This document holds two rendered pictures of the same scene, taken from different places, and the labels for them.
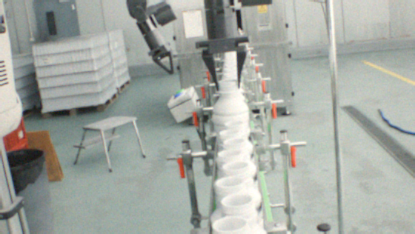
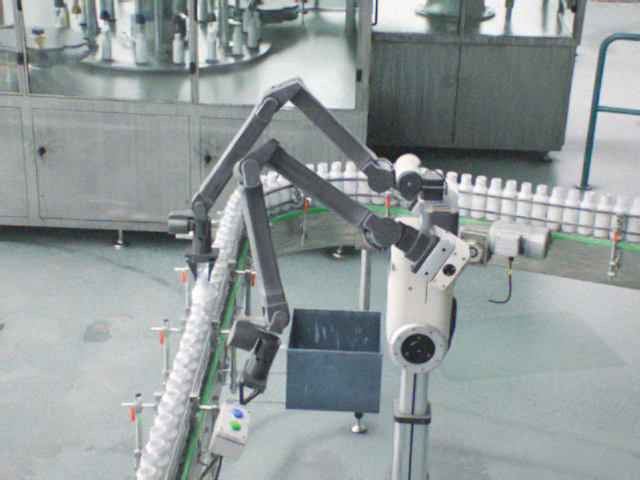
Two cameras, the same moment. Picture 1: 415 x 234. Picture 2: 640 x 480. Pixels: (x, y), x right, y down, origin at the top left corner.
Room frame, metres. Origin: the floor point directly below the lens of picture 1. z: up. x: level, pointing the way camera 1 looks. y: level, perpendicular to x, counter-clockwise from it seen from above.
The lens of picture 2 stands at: (4.26, 0.18, 2.74)
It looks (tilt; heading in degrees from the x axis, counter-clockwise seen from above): 22 degrees down; 178
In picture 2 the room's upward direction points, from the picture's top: 2 degrees clockwise
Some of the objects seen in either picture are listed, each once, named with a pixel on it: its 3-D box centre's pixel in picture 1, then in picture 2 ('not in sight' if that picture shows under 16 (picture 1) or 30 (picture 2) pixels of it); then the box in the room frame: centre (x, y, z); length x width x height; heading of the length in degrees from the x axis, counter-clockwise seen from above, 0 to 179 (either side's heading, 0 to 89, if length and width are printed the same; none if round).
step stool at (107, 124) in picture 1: (105, 141); not in sight; (4.62, 1.04, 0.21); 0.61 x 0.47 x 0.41; 49
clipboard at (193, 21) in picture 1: (193, 23); not in sight; (5.67, 0.04, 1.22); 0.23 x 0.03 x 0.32; 86
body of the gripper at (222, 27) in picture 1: (221, 27); (202, 245); (0.91, -0.05, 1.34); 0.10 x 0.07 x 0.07; 86
